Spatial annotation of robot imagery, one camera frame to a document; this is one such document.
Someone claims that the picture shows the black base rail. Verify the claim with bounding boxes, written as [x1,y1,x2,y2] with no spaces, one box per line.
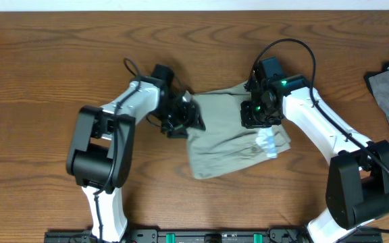
[43,228,384,243]

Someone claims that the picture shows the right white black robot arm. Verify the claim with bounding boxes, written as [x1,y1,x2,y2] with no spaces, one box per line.
[241,76,389,242]

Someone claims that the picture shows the khaki green shorts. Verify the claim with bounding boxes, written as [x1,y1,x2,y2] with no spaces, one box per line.
[187,84,291,180]

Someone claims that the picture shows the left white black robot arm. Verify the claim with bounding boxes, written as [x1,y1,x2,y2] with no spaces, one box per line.
[66,76,205,242]

